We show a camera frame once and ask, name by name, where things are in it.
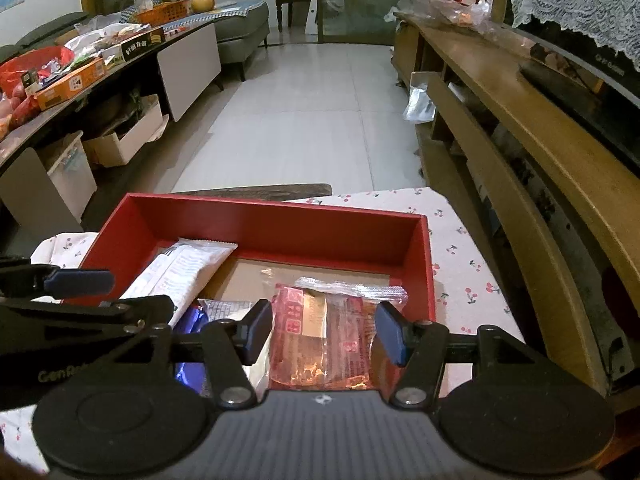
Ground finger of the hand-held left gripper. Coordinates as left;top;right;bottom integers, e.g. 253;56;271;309
0;295;175;341
0;257;115;301

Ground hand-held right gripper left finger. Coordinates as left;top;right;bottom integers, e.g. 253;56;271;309
112;300;275;407

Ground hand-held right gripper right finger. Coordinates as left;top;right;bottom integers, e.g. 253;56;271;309
375;301;553;408

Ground red clear snack packet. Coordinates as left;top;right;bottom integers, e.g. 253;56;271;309
267;276;408;392

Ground blue snack packet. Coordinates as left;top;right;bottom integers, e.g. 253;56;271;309
172;306;210;397

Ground white and red snack packet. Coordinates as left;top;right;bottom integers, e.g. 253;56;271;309
120;238;238;326

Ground red cardboard box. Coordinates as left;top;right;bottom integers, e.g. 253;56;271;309
60;192;437;392

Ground cherry print tablecloth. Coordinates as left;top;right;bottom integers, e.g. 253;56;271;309
0;187;526;471

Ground white plastic bin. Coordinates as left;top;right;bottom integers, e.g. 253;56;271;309
37;131;98;221

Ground white storage box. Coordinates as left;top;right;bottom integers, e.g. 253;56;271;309
82;102;169;167

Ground orange cardboard box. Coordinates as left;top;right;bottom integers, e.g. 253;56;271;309
34;57;107;111

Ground red plastic bag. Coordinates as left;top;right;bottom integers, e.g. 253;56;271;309
0;46;76;99

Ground white plastic bag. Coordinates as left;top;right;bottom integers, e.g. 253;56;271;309
404;72;437;124

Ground black snack box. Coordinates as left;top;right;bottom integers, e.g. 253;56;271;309
100;27;167;69

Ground dark coffee table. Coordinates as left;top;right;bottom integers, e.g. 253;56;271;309
0;20;223;241

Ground wooden television stand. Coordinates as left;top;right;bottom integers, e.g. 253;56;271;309
392;10;640;461

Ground orange plastic basket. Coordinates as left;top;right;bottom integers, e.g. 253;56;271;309
135;0;191;26

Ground grey sofa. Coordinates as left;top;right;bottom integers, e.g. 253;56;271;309
165;0;271;92

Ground curved television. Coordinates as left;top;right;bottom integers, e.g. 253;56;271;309
500;0;640;171

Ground blue checkered cloth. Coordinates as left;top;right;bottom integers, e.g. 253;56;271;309
165;0;268;27

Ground clear plastic bags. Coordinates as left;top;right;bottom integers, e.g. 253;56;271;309
385;0;493;37

